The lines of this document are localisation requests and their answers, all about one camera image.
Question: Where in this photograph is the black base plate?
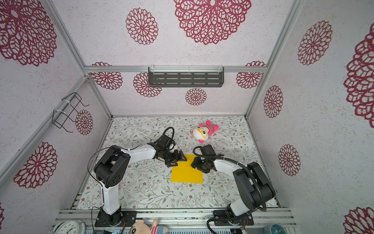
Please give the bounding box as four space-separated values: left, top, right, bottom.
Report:
94 209 137 227
213 210 254 226

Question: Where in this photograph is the teal round clock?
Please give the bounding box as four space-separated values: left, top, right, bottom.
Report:
264 224 287 234

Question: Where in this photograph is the pink white plush toy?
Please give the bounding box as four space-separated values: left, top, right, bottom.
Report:
191 121 219 144

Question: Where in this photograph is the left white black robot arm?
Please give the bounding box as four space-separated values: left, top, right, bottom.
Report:
94 143 187 215

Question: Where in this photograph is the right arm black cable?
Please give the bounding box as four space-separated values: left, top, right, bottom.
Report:
192 145 268 234

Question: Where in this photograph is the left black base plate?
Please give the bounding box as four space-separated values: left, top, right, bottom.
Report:
94 209 137 227

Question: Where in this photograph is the white analog alarm clock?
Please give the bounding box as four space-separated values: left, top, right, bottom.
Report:
53 220 86 234

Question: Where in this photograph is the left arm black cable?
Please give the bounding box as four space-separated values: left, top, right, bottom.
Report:
87 126 176 226

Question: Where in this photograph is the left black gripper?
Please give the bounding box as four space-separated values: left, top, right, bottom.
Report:
162 149 188 168

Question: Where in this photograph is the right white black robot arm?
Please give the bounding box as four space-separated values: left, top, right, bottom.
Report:
191 156 276 217

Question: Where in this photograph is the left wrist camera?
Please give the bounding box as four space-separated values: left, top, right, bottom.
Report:
148 135 176 151

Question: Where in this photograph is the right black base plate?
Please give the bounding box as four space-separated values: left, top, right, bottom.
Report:
213 210 254 226

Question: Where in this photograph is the pig plush striped shirt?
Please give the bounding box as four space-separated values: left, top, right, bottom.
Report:
129 219 168 234

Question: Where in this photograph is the black wire wall rack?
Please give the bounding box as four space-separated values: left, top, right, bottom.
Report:
51 92 89 133

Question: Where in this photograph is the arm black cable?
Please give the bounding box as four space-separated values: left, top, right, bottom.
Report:
192 145 268 234
87 126 176 226

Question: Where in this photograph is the yellow square paper sheet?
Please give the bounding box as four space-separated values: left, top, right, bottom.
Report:
170 155 204 184

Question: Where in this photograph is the dark grey wall shelf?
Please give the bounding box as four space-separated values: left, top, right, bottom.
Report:
148 67 225 88

